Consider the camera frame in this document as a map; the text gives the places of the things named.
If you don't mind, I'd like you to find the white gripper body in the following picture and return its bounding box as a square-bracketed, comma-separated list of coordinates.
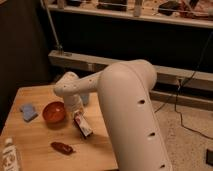
[63, 95, 84, 117]

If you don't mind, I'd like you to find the red white eraser box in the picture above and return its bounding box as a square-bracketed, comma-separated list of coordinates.
[74, 113, 93, 138]

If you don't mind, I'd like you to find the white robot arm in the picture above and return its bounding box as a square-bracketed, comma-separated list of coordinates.
[54, 60, 173, 171]

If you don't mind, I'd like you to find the wooden table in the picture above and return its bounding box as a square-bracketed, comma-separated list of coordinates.
[0, 85, 117, 171]

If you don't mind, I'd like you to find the blue sponge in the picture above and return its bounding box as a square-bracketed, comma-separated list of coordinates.
[20, 103, 38, 122]

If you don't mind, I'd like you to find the dark red oblong object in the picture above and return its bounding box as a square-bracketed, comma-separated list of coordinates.
[51, 142, 74, 155]

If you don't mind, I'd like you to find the metal lamp pole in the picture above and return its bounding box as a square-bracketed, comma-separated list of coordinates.
[43, 0, 63, 53]

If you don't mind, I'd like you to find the white plastic bottle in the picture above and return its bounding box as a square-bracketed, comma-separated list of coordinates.
[2, 138, 20, 171]

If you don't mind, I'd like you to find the white shelf board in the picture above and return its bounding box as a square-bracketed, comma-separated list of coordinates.
[48, 4, 213, 29]

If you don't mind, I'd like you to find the black cable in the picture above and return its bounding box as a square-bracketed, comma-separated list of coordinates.
[153, 29, 213, 141]

